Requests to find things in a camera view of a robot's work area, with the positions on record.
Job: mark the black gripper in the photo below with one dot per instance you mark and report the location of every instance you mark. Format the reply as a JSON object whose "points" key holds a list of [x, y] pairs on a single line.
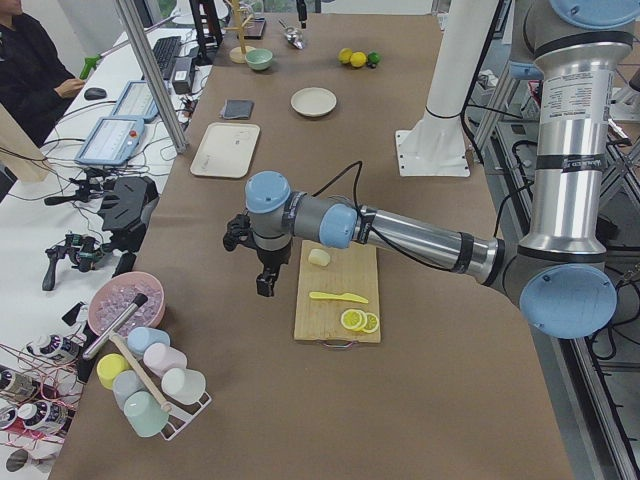
{"points": [[302, 10], [272, 258]]}

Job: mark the cream round plate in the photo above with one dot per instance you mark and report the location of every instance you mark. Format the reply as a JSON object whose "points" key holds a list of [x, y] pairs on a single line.
{"points": [[313, 102]]}

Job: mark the cream rectangular tray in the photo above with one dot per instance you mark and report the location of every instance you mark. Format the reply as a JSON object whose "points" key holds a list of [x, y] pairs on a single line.
{"points": [[226, 150]]}

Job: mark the metal scoop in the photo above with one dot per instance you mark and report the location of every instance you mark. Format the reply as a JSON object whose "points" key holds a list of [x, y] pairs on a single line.
{"points": [[293, 35]]}

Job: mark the mint green bowl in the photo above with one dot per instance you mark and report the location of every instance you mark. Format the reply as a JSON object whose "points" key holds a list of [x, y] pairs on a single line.
{"points": [[259, 59]]}

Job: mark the whole yellow lemon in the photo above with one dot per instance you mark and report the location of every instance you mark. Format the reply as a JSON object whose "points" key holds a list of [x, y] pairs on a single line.
{"points": [[358, 59]]}

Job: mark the wooden cup stand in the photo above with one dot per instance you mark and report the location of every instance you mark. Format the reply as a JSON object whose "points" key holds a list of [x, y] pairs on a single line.
{"points": [[242, 17]]}

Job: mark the yellow plastic knife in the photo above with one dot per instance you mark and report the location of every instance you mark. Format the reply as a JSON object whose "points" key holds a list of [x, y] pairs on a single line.
{"points": [[348, 297]]}

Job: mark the wooden cutting board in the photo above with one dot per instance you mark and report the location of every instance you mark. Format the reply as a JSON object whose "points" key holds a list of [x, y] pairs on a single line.
{"points": [[331, 281]]}

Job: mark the green lime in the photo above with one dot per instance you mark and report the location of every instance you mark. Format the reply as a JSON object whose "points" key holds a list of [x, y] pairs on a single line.
{"points": [[373, 59]]}

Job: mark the lemon slices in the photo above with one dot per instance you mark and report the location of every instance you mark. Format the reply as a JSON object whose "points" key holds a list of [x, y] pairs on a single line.
{"points": [[357, 320]]}

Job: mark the grey folded cloth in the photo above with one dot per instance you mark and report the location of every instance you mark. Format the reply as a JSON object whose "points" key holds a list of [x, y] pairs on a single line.
{"points": [[237, 109]]}

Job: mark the pink plastic cup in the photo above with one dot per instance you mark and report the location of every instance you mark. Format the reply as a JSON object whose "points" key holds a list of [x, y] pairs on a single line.
{"points": [[160, 358]]}

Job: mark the white plastic cup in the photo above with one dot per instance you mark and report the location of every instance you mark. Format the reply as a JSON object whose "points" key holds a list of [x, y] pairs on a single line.
{"points": [[184, 385]]}

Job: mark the blue plastic cup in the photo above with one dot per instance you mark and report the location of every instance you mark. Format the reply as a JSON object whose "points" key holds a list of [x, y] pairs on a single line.
{"points": [[141, 338]]}

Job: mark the black keyboard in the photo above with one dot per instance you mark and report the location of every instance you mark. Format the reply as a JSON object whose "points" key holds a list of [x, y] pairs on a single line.
{"points": [[166, 50]]}

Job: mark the pink bowl with ice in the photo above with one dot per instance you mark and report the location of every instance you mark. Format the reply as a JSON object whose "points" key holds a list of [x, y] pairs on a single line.
{"points": [[118, 293]]}

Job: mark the white cup rack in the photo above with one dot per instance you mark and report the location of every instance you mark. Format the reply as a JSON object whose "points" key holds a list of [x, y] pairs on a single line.
{"points": [[180, 416]]}

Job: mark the wooden muddler stick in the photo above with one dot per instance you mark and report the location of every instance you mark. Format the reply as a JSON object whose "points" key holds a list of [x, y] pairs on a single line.
{"points": [[119, 342]]}

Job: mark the grey plastic cup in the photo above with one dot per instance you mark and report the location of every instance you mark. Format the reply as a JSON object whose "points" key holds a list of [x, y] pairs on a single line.
{"points": [[125, 385]]}

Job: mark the yellow plastic cup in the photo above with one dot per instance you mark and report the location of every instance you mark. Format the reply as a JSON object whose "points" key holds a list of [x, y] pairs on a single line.
{"points": [[109, 367]]}

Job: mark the mint plastic cup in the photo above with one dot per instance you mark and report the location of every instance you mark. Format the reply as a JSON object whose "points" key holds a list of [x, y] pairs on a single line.
{"points": [[145, 414]]}

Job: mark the blue teach pendant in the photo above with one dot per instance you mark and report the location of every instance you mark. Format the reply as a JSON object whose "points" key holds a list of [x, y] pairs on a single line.
{"points": [[136, 100], [111, 142]]}

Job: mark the black computer mouse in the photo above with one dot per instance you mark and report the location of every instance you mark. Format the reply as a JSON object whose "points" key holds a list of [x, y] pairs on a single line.
{"points": [[94, 93]]}

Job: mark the person in black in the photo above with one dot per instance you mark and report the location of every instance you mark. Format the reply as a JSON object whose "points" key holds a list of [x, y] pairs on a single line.
{"points": [[36, 88]]}

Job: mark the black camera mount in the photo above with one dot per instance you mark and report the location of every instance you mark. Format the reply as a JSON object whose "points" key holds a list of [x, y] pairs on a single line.
{"points": [[126, 211]]}

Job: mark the aluminium frame post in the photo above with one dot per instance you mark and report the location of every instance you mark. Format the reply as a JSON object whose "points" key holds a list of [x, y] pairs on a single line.
{"points": [[146, 60]]}

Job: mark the white pedestal column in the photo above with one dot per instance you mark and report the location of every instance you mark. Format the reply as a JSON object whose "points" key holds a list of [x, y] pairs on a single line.
{"points": [[435, 146]]}

